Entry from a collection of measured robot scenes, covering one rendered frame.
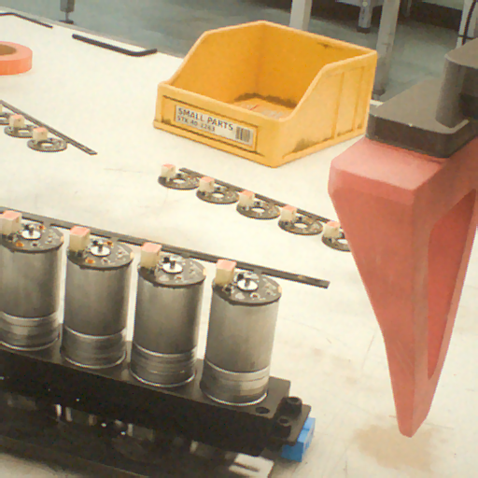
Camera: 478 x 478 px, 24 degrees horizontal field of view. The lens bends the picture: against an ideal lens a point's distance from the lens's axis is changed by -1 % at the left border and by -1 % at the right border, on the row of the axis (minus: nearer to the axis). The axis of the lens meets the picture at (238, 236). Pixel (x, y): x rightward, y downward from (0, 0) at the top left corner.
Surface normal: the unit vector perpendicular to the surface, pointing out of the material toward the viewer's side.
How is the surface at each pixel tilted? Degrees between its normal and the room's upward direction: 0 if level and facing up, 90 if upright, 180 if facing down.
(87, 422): 0
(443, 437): 0
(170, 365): 90
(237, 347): 90
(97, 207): 0
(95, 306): 90
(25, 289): 90
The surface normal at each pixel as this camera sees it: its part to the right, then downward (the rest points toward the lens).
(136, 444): 0.11, -0.91
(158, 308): -0.24, 0.36
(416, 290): 0.88, 0.22
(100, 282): 0.11, 0.40
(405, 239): -0.47, 0.61
